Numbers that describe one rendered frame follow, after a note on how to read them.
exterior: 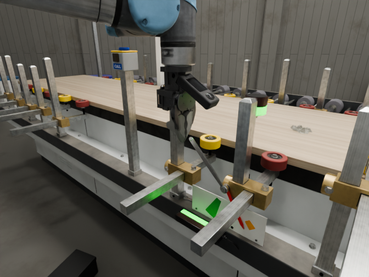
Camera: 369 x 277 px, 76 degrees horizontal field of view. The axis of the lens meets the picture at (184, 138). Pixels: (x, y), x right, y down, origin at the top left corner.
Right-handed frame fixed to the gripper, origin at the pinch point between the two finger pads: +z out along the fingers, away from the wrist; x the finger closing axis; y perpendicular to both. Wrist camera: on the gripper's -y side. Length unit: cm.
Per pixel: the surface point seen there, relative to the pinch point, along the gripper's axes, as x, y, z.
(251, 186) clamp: -7.3, -18.6, 11.8
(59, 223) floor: 2, 121, 99
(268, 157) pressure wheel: -20.5, -17.6, 8.2
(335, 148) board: -44, -32, 9
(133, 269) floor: -9, 48, 99
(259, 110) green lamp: -10.8, -16.9, -9.0
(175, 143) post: -6.4, 9.3, 6.2
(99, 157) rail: -7, 63, 29
